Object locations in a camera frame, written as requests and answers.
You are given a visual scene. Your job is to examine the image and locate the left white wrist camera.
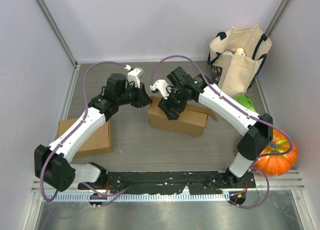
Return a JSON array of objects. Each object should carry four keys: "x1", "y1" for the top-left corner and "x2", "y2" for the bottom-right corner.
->
[{"x1": 124, "y1": 65, "x2": 145, "y2": 88}]

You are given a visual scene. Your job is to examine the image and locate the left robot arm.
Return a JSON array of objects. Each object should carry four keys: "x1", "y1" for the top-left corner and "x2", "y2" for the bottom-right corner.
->
[{"x1": 34, "y1": 68, "x2": 152, "y2": 192}]

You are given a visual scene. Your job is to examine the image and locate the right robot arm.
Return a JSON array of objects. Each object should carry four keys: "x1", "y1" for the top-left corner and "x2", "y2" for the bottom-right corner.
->
[{"x1": 150, "y1": 67, "x2": 273, "y2": 188}]

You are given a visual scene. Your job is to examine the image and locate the brown cardboard sheet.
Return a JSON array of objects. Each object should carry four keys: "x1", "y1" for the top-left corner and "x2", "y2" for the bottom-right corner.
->
[{"x1": 148, "y1": 96, "x2": 218, "y2": 137}]

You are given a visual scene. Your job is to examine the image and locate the brown cardboard box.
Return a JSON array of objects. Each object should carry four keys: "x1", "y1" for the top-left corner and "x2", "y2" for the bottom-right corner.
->
[{"x1": 49, "y1": 117, "x2": 113, "y2": 162}]

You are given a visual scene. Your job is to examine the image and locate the beige canvas tote bag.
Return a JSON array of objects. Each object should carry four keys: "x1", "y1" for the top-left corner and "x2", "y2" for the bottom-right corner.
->
[{"x1": 207, "y1": 25, "x2": 272, "y2": 98}]

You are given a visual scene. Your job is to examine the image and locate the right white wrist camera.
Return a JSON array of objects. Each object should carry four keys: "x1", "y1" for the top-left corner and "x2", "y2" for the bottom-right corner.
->
[{"x1": 150, "y1": 79, "x2": 173, "y2": 100}]

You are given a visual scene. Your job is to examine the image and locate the green lettuce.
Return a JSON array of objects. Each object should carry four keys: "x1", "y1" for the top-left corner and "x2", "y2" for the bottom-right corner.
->
[{"x1": 235, "y1": 96, "x2": 256, "y2": 112}]

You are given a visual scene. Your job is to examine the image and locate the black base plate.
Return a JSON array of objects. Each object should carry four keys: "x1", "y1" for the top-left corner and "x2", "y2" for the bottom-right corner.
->
[{"x1": 88, "y1": 171, "x2": 256, "y2": 195}]

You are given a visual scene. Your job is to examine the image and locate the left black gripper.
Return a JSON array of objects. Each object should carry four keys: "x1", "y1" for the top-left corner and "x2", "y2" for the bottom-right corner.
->
[{"x1": 117, "y1": 81, "x2": 153, "y2": 108}]

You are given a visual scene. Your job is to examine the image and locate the white bottle in bag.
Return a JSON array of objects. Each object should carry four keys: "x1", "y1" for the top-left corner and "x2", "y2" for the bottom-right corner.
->
[{"x1": 223, "y1": 48, "x2": 246, "y2": 58}]

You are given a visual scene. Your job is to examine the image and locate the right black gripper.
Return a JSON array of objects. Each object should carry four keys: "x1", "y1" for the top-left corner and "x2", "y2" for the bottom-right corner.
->
[{"x1": 157, "y1": 86, "x2": 187, "y2": 121}]

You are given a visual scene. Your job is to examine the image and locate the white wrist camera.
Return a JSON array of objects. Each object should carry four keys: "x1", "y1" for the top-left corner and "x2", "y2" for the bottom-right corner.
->
[
  {"x1": 124, "y1": 65, "x2": 145, "y2": 88},
  {"x1": 150, "y1": 79, "x2": 173, "y2": 100}
]

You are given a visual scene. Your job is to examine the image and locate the slotted cable duct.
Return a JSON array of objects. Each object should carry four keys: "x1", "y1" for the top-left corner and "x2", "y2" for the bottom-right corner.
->
[{"x1": 54, "y1": 191, "x2": 230, "y2": 203}]

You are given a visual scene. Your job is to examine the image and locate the orange pumpkin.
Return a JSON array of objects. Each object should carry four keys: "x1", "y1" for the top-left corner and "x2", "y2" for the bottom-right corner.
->
[{"x1": 254, "y1": 129, "x2": 298, "y2": 176}]

